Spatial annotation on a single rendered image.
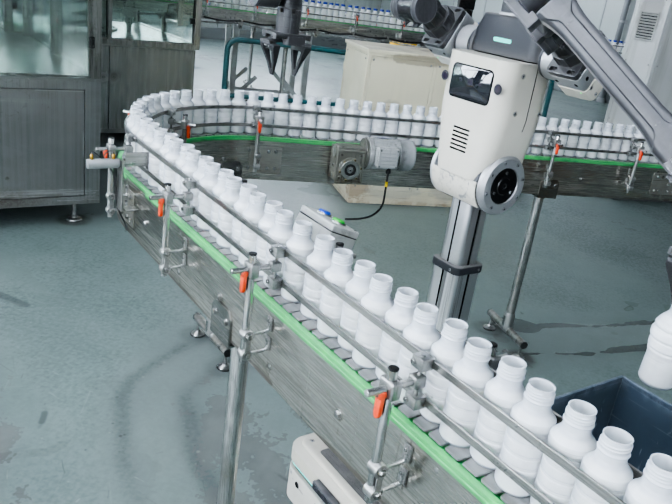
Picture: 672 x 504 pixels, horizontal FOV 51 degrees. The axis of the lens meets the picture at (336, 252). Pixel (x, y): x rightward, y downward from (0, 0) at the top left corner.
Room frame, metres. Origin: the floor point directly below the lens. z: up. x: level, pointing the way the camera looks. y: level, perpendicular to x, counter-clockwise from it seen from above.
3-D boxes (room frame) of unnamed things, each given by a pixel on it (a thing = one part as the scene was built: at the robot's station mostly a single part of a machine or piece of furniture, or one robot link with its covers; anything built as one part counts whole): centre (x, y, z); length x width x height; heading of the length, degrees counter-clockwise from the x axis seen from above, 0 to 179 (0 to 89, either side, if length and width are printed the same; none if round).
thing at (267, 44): (1.72, 0.20, 1.44); 0.07 x 0.07 x 0.09; 37
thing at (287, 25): (1.73, 0.19, 1.51); 0.10 x 0.07 x 0.07; 127
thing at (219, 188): (1.62, 0.29, 1.08); 0.06 x 0.06 x 0.17
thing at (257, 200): (1.47, 0.19, 1.08); 0.06 x 0.06 x 0.17
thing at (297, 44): (1.74, 0.17, 1.44); 0.07 x 0.07 x 0.09; 37
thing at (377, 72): (5.74, -0.45, 0.59); 1.10 x 0.62 x 1.18; 108
